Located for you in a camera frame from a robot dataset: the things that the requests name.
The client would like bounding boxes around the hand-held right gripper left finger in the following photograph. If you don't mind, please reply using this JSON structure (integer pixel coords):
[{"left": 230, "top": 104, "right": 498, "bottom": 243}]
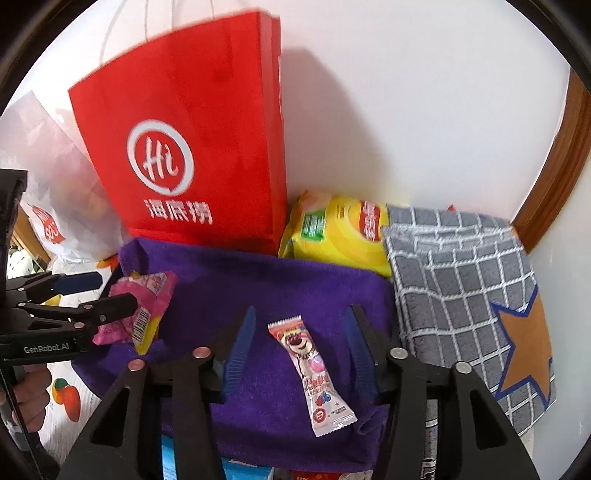
[{"left": 55, "top": 305, "right": 257, "bottom": 480}]

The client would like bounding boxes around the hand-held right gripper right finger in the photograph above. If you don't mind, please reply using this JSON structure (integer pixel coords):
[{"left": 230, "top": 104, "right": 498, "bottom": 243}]
[{"left": 344, "top": 305, "right": 541, "bottom": 480}]

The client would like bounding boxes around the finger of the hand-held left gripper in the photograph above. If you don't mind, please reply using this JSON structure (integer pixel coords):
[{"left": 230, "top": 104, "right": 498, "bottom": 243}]
[
  {"left": 18, "top": 294, "right": 138, "bottom": 333},
  {"left": 7, "top": 271, "right": 103, "bottom": 305}
]

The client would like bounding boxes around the large pink snack packet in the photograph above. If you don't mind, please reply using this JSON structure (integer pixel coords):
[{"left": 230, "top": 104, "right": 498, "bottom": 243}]
[{"left": 92, "top": 271, "right": 178, "bottom": 356}]

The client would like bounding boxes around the white bear print candy packet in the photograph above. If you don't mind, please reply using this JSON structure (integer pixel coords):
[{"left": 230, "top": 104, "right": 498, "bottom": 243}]
[{"left": 268, "top": 316, "right": 358, "bottom": 438}]

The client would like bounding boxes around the purple towel lined tray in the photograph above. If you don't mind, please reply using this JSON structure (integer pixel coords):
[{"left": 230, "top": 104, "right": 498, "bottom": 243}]
[{"left": 71, "top": 237, "right": 398, "bottom": 474}]

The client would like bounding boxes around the person's left hand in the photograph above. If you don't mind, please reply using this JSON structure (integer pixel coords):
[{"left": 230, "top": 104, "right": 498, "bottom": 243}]
[{"left": 7, "top": 364, "right": 52, "bottom": 432}]

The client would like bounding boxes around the white floral pillow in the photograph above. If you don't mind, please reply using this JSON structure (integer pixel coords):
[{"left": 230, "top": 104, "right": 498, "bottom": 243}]
[{"left": 7, "top": 249, "right": 47, "bottom": 278}]

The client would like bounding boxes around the fruit print tablecloth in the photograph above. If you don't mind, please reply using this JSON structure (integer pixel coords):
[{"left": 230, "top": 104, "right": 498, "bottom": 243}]
[{"left": 37, "top": 256, "right": 125, "bottom": 467}]

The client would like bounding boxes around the wooden bed headboard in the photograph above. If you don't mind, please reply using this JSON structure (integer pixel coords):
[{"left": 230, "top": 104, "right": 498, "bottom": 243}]
[{"left": 9, "top": 203, "right": 51, "bottom": 264}]

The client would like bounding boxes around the yellow snack bag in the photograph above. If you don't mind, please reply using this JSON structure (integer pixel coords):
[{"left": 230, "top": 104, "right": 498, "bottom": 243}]
[{"left": 278, "top": 190, "right": 393, "bottom": 278}]

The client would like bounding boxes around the grey checked cloth with star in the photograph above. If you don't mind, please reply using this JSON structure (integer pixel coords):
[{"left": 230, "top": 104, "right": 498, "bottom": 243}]
[{"left": 381, "top": 205, "right": 557, "bottom": 437}]

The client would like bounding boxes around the blue tissue pack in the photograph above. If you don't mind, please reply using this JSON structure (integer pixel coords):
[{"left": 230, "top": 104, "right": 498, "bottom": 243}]
[{"left": 161, "top": 434, "right": 274, "bottom": 480}]

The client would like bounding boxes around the white plastic bag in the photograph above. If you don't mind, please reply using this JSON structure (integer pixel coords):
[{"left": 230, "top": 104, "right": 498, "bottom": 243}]
[{"left": 0, "top": 90, "right": 132, "bottom": 264}]

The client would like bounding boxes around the red paper bag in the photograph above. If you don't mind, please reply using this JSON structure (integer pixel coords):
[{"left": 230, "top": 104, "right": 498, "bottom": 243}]
[{"left": 68, "top": 0, "right": 283, "bottom": 257}]

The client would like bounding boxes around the wooden door frame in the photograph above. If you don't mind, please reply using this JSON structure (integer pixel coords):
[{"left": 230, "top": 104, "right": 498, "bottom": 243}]
[{"left": 512, "top": 69, "right": 591, "bottom": 252}]

